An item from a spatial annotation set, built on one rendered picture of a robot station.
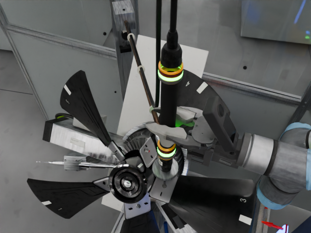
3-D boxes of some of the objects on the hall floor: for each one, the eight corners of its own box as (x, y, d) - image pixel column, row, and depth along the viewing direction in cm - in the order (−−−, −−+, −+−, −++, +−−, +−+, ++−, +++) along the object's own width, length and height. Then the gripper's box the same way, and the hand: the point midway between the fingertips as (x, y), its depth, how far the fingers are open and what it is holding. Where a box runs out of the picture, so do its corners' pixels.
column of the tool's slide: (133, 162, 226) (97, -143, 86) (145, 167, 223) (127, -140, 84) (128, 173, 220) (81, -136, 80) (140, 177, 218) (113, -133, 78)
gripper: (235, 185, 60) (140, 153, 65) (245, 142, 67) (158, 116, 71) (245, 164, 53) (139, 130, 58) (255, 119, 60) (158, 92, 65)
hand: (155, 116), depth 62 cm, fingers closed on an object, 4 cm apart
